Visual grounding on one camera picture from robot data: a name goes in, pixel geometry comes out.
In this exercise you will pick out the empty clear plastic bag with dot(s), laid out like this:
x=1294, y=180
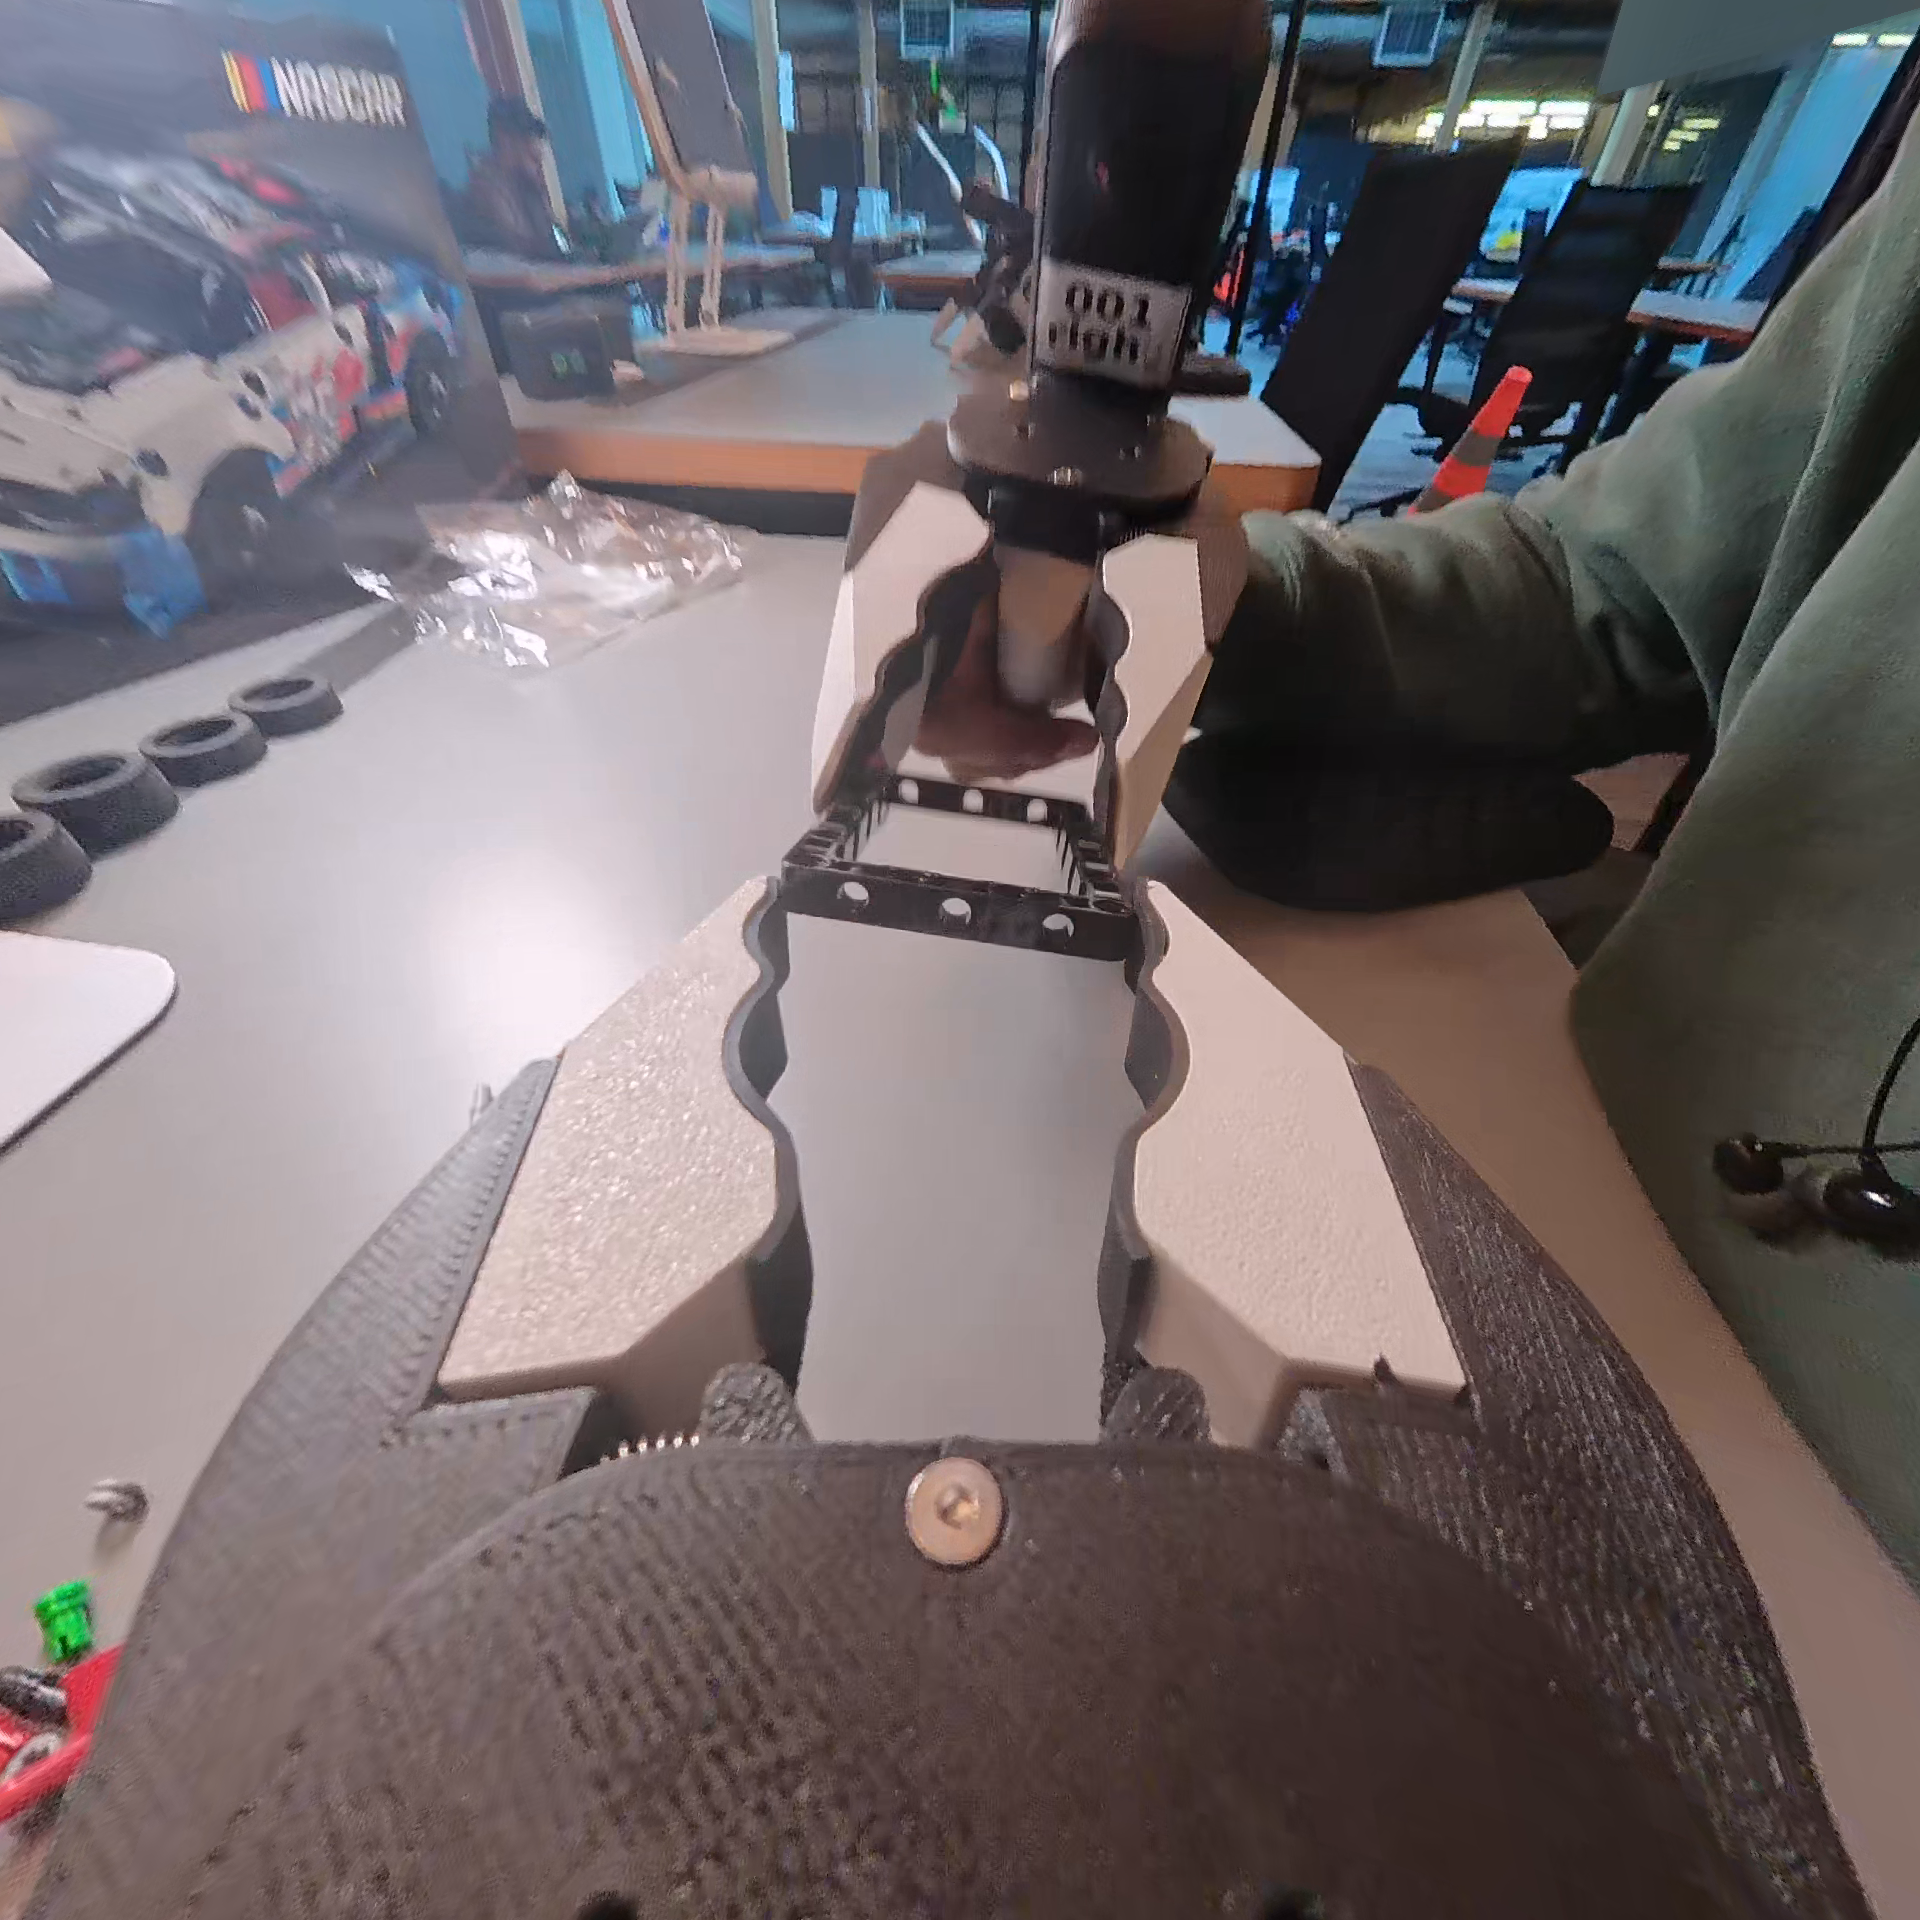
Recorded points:
x=569, y=569

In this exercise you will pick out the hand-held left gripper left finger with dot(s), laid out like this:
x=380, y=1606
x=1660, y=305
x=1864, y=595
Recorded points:
x=629, y=1199

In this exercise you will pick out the black lego frame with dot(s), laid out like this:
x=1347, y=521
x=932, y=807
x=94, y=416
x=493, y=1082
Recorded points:
x=904, y=900

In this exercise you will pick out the orange cone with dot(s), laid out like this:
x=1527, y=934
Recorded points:
x=1478, y=450

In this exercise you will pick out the wood edged background desk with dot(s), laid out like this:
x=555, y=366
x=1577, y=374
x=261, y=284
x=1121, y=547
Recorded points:
x=780, y=405

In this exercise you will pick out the person's green hoodie torso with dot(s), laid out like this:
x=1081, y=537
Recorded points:
x=1800, y=825

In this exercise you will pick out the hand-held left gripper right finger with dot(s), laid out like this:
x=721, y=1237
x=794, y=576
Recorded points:
x=1290, y=1199

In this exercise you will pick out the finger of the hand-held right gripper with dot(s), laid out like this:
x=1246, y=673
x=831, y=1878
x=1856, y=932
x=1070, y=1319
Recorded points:
x=1162, y=658
x=885, y=600

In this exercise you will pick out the pile of lego pieces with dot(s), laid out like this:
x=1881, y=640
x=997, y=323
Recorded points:
x=61, y=1724

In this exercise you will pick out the black rubber tire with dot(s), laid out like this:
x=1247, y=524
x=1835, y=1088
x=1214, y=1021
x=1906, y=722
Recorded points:
x=30, y=878
x=293, y=718
x=211, y=763
x=105, y=816

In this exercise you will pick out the black office chair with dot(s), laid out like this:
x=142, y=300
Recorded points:
x=1394, y=300
x=1590, y=300

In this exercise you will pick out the black device with green lights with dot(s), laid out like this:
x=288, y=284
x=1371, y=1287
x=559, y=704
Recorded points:
x=569, y=353

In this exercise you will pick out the lego set box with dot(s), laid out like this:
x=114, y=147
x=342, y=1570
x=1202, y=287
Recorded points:
x=224, y=300

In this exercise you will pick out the white book stand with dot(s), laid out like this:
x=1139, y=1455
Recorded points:
x=61, y=1021

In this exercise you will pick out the wooden stand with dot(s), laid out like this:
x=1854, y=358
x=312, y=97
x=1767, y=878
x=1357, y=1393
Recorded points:
x=705, y=196

